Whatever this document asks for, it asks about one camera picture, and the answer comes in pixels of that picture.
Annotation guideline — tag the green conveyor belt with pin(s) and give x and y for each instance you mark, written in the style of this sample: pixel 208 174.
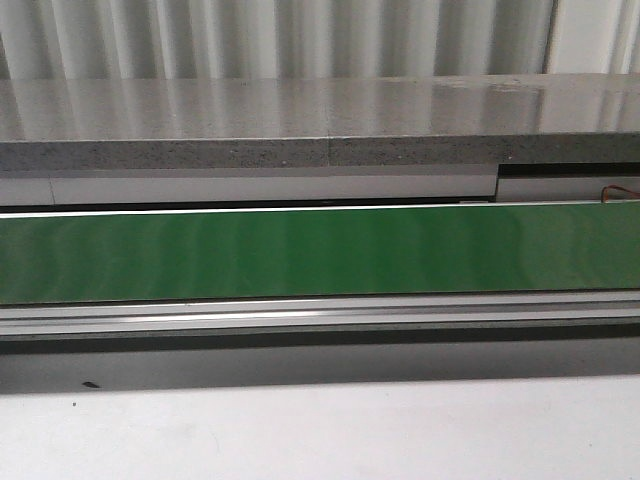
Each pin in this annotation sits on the green conveyor belt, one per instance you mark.
pixel 232 254

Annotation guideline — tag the grey stone countertop slab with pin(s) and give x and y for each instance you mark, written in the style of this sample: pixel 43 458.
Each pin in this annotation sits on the grey stone countertop slab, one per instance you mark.
pixel 96 124

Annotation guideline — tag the white pleated curtain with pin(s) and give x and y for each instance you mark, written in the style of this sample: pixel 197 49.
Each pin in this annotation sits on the white pleated curtain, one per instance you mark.
pixel 315 39

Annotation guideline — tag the silver aluminium conveyor frame rail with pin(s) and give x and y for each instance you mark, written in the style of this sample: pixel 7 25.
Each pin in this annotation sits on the silver aluminium conveyor frame rail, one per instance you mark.
pixel 395 310

